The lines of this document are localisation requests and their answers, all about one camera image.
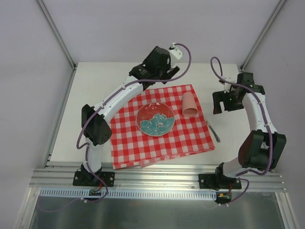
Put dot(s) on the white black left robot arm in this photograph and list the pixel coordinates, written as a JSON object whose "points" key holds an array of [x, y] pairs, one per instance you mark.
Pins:
{"points": [[157, 67]]}

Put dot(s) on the aluminium front rail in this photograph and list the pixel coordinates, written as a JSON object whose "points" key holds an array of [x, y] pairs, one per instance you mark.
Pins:
{"points": [[158, 177]]}

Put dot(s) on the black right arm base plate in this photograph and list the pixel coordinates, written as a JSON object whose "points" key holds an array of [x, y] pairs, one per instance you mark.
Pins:
{"points": [[211, 181]]}

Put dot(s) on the aluminium frame post left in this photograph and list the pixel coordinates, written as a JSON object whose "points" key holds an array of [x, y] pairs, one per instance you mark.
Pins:
{"points": [[45, 12]]}

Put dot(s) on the aluminium frame post right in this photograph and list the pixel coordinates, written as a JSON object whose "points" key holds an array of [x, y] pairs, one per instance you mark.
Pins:
{"points": [[263, 33]]}

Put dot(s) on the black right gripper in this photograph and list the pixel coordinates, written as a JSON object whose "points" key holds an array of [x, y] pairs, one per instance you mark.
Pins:
{"points": [[220, 97]]}

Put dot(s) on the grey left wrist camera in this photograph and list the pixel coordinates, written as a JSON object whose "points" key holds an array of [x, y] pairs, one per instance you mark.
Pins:
{"points": [[175, 51]]}

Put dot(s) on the white slotted cable duct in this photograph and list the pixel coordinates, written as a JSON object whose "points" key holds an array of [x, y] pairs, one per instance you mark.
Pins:
{"points": [[128, 194]]}

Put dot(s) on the salmon pink plastic cup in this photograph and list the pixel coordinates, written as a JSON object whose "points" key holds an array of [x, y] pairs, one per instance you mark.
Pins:
{"points": [[189, 107]]}

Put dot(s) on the silver table knife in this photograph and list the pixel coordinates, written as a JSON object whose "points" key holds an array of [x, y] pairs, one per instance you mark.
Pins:
{"points": [[214, 133]]}

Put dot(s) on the red teal ceramic plate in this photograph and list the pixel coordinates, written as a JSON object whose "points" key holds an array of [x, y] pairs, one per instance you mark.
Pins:
{"points": [[155, 119]]}

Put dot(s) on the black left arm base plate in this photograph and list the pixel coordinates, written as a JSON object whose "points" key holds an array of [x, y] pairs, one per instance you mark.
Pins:
{"points": [[88, 180]]}

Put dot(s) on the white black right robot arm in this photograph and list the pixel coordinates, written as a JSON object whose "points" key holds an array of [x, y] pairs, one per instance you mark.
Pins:
{"points": [[262, 148]]}

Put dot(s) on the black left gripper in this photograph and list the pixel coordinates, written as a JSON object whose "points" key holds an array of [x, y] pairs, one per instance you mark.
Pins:
{"points": [[170, 72]]}

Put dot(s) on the aluminium frame post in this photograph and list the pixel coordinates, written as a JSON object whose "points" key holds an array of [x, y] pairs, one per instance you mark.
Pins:
{"points": [[45, 12], [263, 33]]}

